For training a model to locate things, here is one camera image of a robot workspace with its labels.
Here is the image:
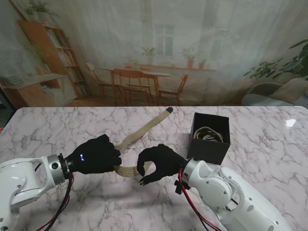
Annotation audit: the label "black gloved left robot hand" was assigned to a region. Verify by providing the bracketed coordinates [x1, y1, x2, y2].
[64, 135, 122, 175]

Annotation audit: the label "red black left arm cables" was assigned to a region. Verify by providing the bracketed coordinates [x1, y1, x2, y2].
[36, 172, 76, 231]

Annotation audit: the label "black panel beside backdrop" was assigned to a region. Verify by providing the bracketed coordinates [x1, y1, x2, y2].
[0, 85, 17, 133]

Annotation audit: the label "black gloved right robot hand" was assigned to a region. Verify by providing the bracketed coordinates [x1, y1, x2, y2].
[136, 143, 185, 186]

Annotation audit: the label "beige woven belt double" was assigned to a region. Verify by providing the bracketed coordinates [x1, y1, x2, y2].
[112, 107, 173, 179]
[193, 126, 225, 143]

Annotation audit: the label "black belt storage box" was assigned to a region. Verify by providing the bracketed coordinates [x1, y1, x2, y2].
[187, 112, 231, 166]

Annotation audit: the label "dark brown woven belt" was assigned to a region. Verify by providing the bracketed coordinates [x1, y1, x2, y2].
[201, 131, 217, 141]

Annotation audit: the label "red black arm cables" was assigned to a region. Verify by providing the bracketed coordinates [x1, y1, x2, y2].
[177, 168, 223, 231]
[36, 172, 76, 231]

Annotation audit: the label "red black right arm cables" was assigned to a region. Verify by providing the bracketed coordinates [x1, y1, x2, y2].
[177, 168, 223, 231]

